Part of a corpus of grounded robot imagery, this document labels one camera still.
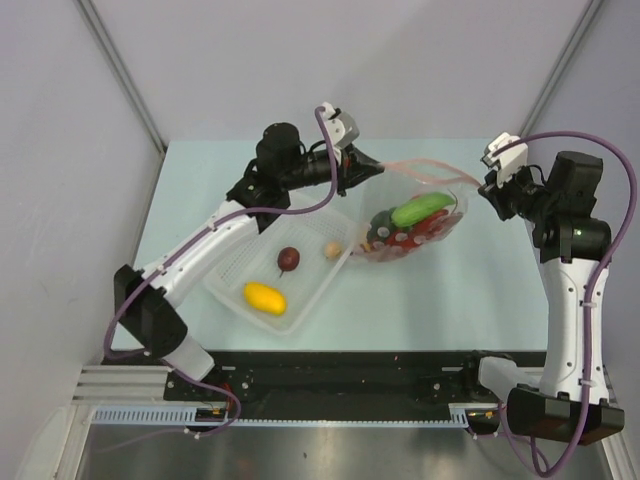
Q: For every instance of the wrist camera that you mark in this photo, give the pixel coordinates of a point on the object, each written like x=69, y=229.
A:
x=505, y=155
x=339, y=127

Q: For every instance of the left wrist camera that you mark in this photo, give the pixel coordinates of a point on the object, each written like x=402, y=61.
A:
x=339, y=127

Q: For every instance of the aluminium frame post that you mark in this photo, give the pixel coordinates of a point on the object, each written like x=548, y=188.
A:
x=114, y=60
x=578, y=35

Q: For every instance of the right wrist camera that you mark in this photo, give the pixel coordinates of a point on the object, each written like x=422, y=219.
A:
x=505, y=155

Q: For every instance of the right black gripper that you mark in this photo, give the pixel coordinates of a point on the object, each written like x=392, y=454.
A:
x=497, y=193

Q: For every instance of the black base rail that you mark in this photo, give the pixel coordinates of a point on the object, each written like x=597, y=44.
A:
x=343, y=385

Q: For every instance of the yellow toy mango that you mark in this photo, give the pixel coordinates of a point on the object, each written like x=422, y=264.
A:
x=265, y=298

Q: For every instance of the left aluminium frame post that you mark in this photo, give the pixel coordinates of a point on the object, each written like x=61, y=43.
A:
x=114, y=60

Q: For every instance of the clear zip top bag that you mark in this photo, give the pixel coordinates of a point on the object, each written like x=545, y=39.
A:
x=404, y=180

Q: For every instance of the red toy apple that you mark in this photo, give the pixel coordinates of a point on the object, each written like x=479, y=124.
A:
x=424, y=227

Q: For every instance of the white plastic basket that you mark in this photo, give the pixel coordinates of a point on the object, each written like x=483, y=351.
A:
x=256, y=261

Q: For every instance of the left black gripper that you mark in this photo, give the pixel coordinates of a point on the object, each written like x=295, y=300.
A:
x=354, y=167

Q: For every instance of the light green toy cucumber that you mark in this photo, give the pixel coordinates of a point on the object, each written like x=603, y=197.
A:
x=419, y=208

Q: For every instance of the beige toy mushroom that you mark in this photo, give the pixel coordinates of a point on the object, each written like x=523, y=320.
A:
x=333, y=250

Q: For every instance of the white slotted cable duct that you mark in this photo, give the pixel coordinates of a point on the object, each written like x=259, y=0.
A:
x=196, y=416

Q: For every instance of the red toy lobster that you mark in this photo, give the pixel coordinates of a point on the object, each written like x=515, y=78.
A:
x=396, y=244

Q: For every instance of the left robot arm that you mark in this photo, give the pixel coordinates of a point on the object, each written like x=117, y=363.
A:
x=146, y=300

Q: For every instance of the right aluminium frame post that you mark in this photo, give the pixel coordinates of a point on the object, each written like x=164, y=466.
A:
x=578, y=35

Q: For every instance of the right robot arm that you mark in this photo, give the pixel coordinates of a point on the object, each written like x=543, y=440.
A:
x=571, y=397

